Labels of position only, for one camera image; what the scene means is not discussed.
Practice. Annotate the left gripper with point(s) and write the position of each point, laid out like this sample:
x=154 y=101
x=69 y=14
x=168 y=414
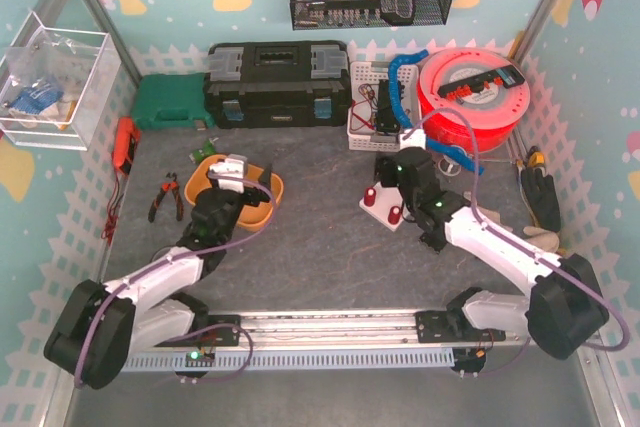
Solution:
x=256 y=195

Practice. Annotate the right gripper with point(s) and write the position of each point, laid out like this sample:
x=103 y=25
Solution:
x=388 y=125

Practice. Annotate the white peg board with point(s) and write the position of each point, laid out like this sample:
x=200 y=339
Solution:
x=386 y=198

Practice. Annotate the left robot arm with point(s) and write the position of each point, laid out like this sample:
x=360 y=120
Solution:
x=103 y=324

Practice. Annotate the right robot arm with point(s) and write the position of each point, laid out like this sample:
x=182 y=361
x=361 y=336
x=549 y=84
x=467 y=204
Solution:
x=559 y=304

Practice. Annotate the small red spring on peg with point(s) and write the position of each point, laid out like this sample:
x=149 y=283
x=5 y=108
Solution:
x=369 y=198
x=395 y=215

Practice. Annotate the yellow plastic tray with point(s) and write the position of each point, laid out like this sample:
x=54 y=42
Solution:
x=251 y=218

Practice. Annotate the black plate assembly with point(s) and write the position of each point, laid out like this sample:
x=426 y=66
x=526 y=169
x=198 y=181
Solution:
x=385 y=122

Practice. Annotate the green pipe fitting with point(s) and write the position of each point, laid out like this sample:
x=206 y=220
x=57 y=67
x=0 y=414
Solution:
x=208 y=149

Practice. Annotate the red filament spool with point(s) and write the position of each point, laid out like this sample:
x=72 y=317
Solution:
x=493 y=113

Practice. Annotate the black toolbox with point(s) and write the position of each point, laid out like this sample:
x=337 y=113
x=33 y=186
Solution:
x=278 y=84

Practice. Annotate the white perforated basket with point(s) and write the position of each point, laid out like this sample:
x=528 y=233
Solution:
x=371 y=124

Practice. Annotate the green tool case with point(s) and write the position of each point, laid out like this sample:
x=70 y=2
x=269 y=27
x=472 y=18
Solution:
x=166 y=101

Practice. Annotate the black rubber glove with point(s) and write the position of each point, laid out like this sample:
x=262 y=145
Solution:
x=541 y=198

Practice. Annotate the black power strip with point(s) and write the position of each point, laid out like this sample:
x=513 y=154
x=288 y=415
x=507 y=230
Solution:
x=507 y=76

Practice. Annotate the orange multimeter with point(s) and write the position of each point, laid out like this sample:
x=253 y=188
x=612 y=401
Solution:
x=126 y=142

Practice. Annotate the beige work glove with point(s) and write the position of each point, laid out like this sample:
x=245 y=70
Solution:
x=546 y=240

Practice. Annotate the clear acrylic box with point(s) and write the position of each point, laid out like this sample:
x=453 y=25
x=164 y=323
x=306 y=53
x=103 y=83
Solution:
x=56 y=86

